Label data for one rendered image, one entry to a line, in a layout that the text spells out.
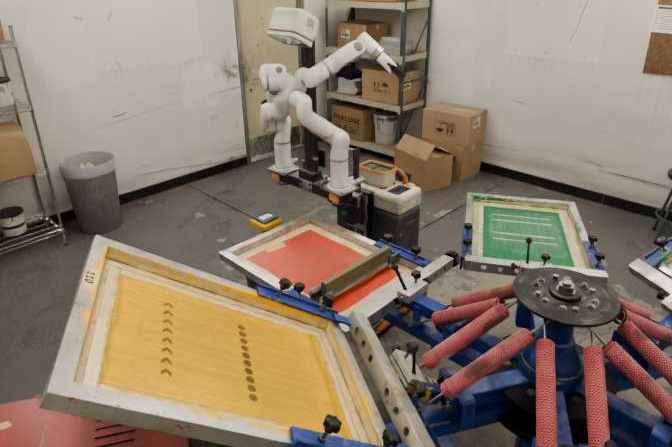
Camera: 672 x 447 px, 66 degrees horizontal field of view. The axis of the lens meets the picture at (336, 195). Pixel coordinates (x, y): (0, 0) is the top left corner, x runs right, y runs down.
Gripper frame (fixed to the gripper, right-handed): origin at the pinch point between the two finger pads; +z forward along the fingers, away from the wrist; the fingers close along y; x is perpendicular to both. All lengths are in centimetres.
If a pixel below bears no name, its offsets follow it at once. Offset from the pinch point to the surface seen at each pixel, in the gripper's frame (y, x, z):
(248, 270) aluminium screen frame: 55, -105, 5
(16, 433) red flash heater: 156, -132, -18
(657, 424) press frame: 132, -22, 111
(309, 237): 17, -89, 19
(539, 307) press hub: 121, -21, 69
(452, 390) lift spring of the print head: 132, -53, 65
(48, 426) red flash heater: 153, -127, -13
